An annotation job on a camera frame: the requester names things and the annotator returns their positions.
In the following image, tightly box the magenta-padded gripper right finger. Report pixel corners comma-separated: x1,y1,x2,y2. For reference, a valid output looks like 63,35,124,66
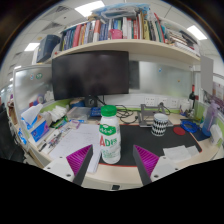
132,144,183,187

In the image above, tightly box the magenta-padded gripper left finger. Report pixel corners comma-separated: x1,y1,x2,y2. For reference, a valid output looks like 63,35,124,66
43,144,94,187

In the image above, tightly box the white green-capped drink bottle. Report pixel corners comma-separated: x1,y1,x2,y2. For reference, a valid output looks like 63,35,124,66
98,104,122,165

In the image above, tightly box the white printed paper stack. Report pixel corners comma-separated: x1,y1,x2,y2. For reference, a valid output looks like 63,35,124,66
49,123,103,174

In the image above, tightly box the small white paper sheet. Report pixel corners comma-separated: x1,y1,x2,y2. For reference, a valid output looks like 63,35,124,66
186,145,200,158

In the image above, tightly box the flat round red coaster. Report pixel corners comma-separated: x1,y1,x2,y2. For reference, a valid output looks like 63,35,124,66
172,125,187,136

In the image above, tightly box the large black desk mat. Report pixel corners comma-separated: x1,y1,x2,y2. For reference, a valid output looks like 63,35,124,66
96,123,203,168

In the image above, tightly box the black white checkered mug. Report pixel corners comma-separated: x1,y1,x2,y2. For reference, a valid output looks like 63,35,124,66
151,113,170,137

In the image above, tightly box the blue tissue box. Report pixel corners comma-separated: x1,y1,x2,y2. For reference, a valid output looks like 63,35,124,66
20,103,51,144

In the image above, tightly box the dark blue mouse pad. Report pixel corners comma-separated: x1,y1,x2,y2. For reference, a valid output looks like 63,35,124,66
191,128,211,142

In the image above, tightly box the grey metal laptop stand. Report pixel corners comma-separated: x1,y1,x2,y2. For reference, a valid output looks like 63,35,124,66
138,103,174,129

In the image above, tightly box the clear plastic box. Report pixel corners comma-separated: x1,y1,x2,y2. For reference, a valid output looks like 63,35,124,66
66,106,92,123

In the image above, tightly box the white tissue pack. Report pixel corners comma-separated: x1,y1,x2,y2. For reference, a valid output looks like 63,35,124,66
209,123,224,148

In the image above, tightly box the white round container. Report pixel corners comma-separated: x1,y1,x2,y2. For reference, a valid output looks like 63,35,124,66
179,99,191,114

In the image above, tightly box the dark wine bottle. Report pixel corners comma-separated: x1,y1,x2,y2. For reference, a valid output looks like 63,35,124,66
188,84,197,109

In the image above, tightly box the group photo poster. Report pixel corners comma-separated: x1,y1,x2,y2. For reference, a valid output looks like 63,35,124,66
213,81,224,104

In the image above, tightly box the black computer monitor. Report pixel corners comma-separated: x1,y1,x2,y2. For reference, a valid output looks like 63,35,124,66
51,50,131,108

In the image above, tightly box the beige shelf with books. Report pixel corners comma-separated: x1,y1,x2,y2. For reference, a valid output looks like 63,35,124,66
31,3,203,66

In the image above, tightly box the black cable bundle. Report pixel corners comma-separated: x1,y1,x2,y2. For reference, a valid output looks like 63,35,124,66
114,104,139,125

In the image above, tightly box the white wall power outlet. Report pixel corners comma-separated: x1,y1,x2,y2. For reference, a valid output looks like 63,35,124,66
143,95,158,108
169,97,181,108
158,97,169,108

